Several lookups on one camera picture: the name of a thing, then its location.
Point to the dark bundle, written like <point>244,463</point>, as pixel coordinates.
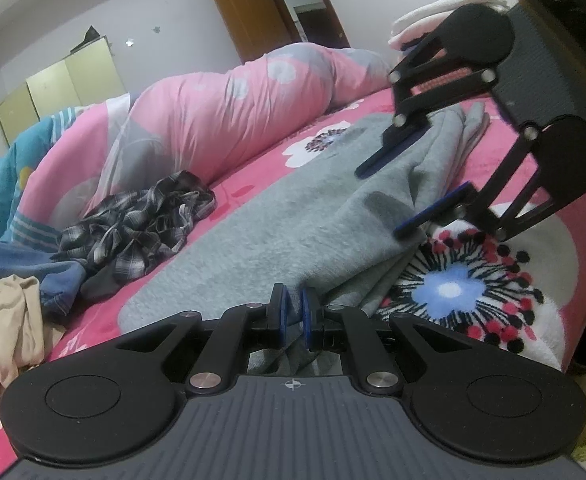
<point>85,40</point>

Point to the pale yellow wardrobe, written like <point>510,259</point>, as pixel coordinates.
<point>73,80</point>

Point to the blue garment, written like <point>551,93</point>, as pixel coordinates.
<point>58,280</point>

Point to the brown wooden door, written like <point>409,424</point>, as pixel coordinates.
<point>248,10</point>

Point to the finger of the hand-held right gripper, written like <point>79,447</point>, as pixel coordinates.
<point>393,152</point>
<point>433,210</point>

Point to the pink floral quilt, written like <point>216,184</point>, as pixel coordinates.
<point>198,115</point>

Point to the white folded cloth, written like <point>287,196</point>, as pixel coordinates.
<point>423,14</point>

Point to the black white plaid shirt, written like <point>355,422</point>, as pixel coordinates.
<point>133,230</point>

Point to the grey sweatshirt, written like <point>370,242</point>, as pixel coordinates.
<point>273,220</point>

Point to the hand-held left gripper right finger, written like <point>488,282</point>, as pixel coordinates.
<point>307,320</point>

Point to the cream folded cloth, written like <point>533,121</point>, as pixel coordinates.
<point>404,40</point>

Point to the beige garment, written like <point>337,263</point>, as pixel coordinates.
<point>3,335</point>

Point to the pink flower bed blanket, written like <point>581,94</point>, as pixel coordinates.
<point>473,285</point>

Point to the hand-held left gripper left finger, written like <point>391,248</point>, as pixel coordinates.
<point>283,312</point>

